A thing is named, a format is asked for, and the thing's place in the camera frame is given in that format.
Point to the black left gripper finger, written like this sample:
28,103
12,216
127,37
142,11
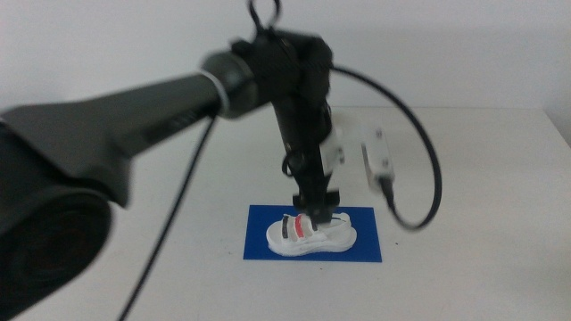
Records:
311,213
325,215

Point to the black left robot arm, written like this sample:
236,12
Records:
111,129

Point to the blue rectangular mat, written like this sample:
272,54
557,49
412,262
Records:
256,249

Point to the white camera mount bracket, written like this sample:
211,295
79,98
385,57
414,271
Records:
331,153

